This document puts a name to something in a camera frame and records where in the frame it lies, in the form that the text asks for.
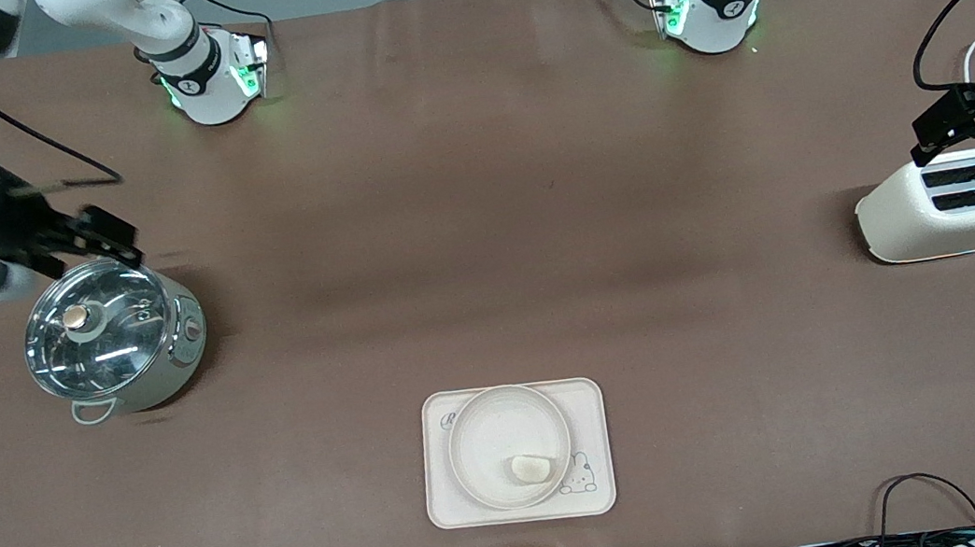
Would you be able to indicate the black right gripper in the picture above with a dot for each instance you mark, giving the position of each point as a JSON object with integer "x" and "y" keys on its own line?
{"x": 13, "y": 226}

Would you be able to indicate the round cream plate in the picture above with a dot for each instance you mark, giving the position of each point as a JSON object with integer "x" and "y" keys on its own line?
{"x": 500, "y": 437}

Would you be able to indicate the white half-round bun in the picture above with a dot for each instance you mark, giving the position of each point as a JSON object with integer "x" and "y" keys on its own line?
{"x": 530, "y": 469}

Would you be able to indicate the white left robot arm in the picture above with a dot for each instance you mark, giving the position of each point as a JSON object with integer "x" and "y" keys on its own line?
{"x": 726, "y": 7}

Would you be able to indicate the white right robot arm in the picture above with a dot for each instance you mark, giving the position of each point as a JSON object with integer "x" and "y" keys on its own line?
{"x": 199, "y": 85}

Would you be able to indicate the cream tray with rabbit print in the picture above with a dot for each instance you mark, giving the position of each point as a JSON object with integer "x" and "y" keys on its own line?
{"x": 442, "y": 477}

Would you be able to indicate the white two-slot toaster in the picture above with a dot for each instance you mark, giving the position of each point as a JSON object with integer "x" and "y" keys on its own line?
{"x": 914, "y": 222}

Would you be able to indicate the glass pot lid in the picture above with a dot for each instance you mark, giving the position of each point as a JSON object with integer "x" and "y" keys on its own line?
{"x": 117, "y": 360}

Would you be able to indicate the pale green electric pot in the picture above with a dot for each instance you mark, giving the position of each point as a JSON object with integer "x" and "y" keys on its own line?
{"x": 179, "y": 361}

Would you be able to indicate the green-lit circuit box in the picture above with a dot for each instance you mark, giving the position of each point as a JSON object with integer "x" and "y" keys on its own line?
{"x": 667, "y": 5}

